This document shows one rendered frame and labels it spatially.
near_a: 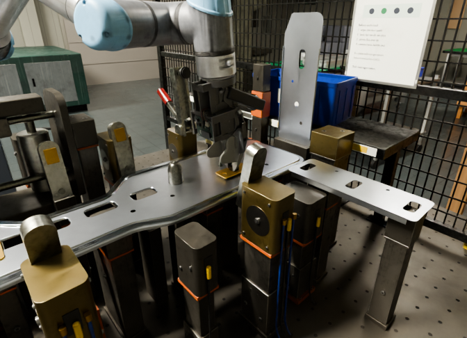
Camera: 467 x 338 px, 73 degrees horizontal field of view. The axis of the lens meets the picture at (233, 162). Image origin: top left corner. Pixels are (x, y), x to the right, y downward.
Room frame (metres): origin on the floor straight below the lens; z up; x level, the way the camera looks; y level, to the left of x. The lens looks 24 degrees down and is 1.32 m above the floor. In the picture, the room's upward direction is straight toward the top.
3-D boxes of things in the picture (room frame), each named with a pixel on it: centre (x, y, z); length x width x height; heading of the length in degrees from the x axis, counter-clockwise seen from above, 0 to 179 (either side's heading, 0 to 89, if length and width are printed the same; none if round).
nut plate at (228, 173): (0.66, 0.00, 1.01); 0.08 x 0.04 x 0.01; 132
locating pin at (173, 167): (0.61, 0.13, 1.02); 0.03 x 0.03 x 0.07
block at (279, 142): (0.86, -0.17, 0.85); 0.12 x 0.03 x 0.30; 42
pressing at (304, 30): (0.86, -0.17, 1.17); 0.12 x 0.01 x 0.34; 42
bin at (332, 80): (1.06, -0.23, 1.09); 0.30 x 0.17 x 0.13; 49
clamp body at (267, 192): (0.49, -0.07, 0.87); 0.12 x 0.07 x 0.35; 42
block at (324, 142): (0.78, -0.26, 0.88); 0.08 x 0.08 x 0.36; 42
